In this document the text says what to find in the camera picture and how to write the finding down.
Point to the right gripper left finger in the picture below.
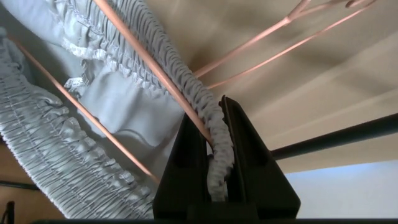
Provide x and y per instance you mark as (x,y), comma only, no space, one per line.
(183,174)

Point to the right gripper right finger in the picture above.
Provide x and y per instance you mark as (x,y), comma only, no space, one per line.
(264,186)

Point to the pale grey shorts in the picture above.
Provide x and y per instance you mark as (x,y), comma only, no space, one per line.
(46,140)

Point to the black clothes rack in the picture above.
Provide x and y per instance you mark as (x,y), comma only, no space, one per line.
(342,135)

